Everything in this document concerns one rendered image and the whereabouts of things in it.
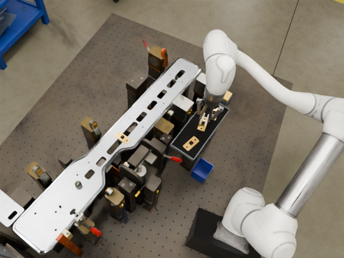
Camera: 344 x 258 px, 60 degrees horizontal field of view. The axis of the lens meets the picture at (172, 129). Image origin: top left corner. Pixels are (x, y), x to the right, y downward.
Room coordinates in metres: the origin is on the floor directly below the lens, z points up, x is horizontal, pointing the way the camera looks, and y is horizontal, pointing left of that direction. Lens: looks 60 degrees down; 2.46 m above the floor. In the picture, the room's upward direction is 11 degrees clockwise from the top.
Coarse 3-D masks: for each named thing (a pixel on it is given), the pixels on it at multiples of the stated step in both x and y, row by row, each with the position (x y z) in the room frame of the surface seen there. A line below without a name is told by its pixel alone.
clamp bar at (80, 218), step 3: (72, 210) 0.26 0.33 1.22; (75, 210) 0.26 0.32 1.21; (72, 213) 0.25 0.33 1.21; (75, 213) 0.25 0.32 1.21; (81, 213) 0.25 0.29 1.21; (75, 216) 0.24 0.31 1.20; (78, 216) 0.24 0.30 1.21; (81, 216) 0.24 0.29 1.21; (75, 219) 0.23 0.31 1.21; (78, 219) 0.23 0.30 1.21; (81, 219) 0.23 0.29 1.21; (84, 219) 0.26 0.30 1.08; (78, 222) 0.23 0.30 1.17; (81, 222) 0.24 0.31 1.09
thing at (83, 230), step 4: (88, 220) 0.26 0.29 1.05; (92, 224) 0.25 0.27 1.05; (80, 228) 0.22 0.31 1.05; (84, 228) 0.23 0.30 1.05; (96, 228) 0.25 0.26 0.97; (80, 232) 0.22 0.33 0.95; (84, 232) 0.21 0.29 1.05; (88, 232) 0.21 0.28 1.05; (88, 236) 0.21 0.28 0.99; (92, 236) 0.22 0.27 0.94; (96, 236) 0.23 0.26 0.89; (100, 236) 0.25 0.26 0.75; (88, 240) 0.23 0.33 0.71; (92, 240) 0.21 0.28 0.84; (96, 240) 0.22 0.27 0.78; (100, 240) 0.24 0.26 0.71; (96, 244) 0.21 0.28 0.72
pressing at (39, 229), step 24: (168, 72) 1.25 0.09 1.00; (192, 72) 1.29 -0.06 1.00; (144, 96) 1.03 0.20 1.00; (168, 96) 1.07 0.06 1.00; (120, 120) 0.84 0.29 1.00; (144, 120) 0.87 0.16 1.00; (96, 144) 0.67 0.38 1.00; (120, 144) 0.69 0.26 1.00; (72, 168) 0.51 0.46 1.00; (96, 168) 0.53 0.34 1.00; (48, 192) 0.36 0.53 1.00; (72, 192) 0.39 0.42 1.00; (96, 192) 0.41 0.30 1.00; (24, 216) 0.24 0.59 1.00; (48, 216) 0.26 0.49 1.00; (72, 216) 0.28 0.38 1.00; (24, 240) 0.14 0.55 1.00; (48, 240) 0.16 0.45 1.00
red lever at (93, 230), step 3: (84, 222) 0.25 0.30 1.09; (84, 225) 0.23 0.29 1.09; (87, 225) 0.23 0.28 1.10; (90, 225) 0.24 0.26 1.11; (90, 228) 0.22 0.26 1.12; (93, 228) 0.22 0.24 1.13; (93, 231) 0.21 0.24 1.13; (96, 231) 0.21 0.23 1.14; (99, 231) 0.21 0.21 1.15; (96, 234) 0.20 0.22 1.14; (99, 234) 0.20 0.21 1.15
